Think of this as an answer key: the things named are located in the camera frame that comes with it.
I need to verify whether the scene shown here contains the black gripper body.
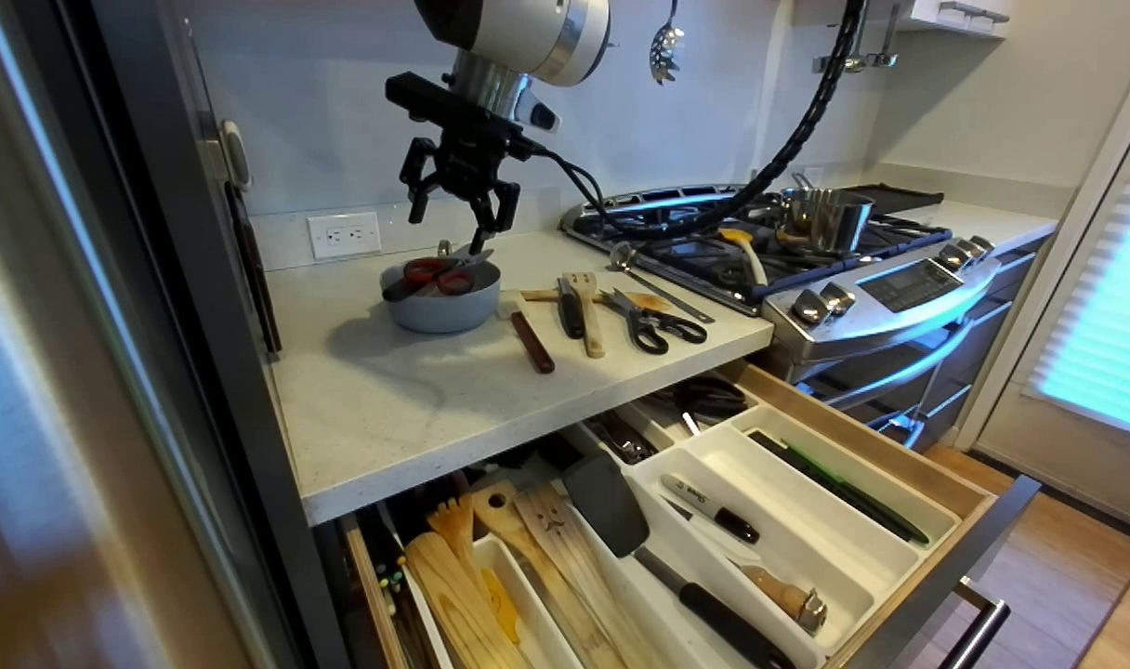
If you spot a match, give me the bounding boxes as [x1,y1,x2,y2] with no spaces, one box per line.
[417,119,522,209]

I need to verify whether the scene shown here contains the gray bowl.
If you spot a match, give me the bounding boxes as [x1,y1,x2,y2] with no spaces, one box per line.
[381,252,507,340]

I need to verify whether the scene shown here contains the metal ice cream scoop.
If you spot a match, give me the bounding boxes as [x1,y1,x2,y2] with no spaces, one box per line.
[605,240,721,326]

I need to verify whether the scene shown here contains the small wooden scraper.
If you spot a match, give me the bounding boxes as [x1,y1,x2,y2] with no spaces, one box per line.
[616,290,672,321]

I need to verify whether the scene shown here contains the hanging slotted spoon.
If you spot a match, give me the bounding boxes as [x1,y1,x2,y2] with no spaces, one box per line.
[647,0,693,88]

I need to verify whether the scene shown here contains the black kitchen tool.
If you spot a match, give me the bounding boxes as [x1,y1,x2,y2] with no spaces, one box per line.
[588,410,657,468]
[678,374,751,420]

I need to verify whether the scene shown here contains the black nylon turner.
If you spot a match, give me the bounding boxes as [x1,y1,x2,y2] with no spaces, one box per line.
[559,445,798,669]

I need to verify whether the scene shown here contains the slotted wooden spatula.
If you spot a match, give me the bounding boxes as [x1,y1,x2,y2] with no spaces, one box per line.
[465,477,631,669]

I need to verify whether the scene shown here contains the stainless steel refrigerator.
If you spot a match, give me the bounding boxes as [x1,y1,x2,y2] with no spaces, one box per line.
[0,0,355,669]

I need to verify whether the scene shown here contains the white narrow utensil tray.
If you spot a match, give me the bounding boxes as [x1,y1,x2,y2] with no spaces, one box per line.
[393,532,594,669]

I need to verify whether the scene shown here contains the stainless gas range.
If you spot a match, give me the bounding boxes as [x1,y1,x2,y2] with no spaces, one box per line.
[559,181,1045,449]

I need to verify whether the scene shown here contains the wooden kitchen drawer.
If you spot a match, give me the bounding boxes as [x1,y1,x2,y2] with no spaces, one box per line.
[337,357,1045,669]

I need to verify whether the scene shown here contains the long green and black tool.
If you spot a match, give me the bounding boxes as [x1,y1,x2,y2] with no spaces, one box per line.
[742,426,937,549]

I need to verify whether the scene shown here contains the white compartment cutlery tray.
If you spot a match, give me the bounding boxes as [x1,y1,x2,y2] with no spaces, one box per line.
[578,400,965,669]

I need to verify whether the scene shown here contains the white door with blinds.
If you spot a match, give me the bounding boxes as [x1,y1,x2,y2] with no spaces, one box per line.
[959,32,1130,540]

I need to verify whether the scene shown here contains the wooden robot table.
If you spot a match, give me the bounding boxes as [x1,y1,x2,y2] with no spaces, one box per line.
[1073,543,1130,669]

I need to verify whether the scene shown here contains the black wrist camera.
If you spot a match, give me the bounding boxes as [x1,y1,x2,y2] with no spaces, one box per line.
[384,71,559,139]

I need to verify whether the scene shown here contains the white wall outlet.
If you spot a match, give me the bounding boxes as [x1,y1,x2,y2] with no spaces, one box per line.
[304,209,388,264]

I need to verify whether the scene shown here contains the black-handled utensil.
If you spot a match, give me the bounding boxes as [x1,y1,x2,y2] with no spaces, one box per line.
[553,270,590,343]

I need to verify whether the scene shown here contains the brown-handled knife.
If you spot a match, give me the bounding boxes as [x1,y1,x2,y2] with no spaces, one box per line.
[509,301,559,380]

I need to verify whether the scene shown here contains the black wall-mounted bar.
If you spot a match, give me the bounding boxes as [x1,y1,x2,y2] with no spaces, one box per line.
[223,180,288,363]

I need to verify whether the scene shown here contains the black-handled scissors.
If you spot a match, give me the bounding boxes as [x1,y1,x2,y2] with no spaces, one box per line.
[600,285,710,362]

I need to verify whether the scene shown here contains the black corrugated cable hose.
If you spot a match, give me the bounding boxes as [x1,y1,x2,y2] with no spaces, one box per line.
[513,0,875,240]

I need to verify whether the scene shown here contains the steel pot with yellow handle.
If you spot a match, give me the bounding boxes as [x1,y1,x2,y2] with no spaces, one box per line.
[713,180,876,301]

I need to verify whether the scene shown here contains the black-handled paring knife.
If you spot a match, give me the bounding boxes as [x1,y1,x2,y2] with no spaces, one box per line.
[657,473,767,549]

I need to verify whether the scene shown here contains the steel oven door handle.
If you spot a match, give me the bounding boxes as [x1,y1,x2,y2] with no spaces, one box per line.
[822,313,1016,404]

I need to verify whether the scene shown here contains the wooden-handled tool with metal cap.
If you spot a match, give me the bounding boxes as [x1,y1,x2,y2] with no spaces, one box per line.
[741,561,832,638]

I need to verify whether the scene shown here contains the white wall cabinet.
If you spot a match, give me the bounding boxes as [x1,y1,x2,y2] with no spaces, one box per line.
[896,0,1020,43]

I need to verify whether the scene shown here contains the metal drawer handle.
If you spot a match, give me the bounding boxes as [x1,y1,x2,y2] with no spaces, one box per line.
[937,576,1016,669]

